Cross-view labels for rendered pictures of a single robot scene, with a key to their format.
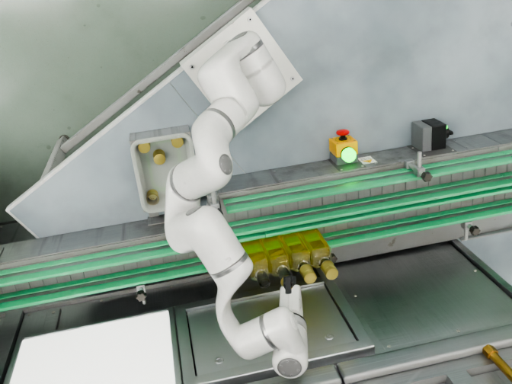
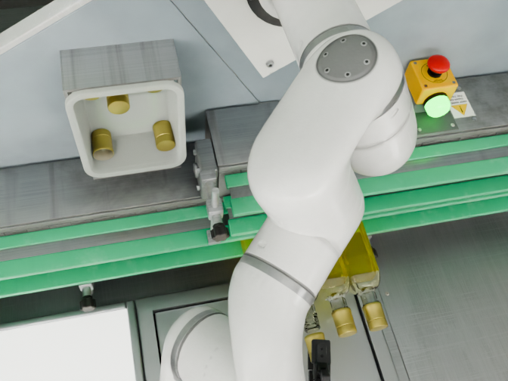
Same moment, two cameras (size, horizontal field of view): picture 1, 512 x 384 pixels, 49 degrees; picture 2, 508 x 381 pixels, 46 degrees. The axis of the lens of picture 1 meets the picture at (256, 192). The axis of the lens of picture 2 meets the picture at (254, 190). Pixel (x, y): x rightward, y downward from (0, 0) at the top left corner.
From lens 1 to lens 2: 0.96 m
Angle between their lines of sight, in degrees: 36
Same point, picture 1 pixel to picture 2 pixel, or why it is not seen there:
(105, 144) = (11, 65)
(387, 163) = (490, 123)
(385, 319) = (425, 351)
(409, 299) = (457, 312)
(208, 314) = not seen: hidden behind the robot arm
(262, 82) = (378, 159)
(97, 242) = (10, 215)
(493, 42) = not seen: outside the picture
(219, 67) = (312, 197)
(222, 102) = (300, 249)
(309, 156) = not seen: hidden behind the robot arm
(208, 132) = (272, 367)
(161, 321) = (119, 332)
